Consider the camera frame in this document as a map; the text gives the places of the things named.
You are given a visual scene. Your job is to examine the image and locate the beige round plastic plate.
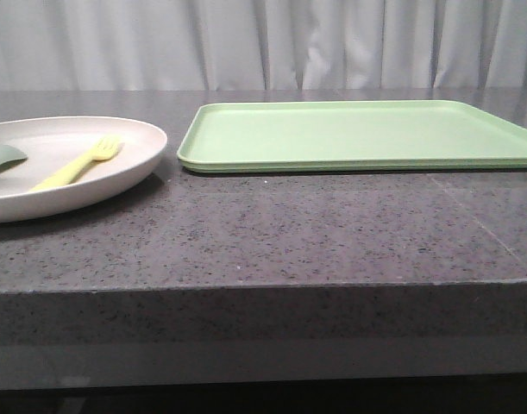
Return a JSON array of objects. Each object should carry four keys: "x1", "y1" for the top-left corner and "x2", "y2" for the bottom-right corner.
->
[{"x1": 0, "y1": 116, "x2": 167, "y2": 223}]

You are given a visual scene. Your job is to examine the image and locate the light green serving tray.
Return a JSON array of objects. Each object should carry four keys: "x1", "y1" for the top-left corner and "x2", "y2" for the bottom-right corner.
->
[{"x1": 177, "y1": 100, "x2": 527, "y2": 173}]

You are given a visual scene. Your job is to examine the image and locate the yellow plastic fork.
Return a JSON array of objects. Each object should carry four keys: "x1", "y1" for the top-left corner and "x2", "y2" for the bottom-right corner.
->
[{"x1": 29, "y1": 135, "x2": 121, "y2": 192}]

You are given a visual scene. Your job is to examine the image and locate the white pleated curtain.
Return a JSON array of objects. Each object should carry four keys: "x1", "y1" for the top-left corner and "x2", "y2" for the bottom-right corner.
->
[{"x1": 0, "y1": 1, "x2": 527, "y2": 91}]

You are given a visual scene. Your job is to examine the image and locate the green plastic spoon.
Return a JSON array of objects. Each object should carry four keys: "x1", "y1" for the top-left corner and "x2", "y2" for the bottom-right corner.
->
[{"x1": 0, "y1": 144, "x2": 28, "y2": 173}]

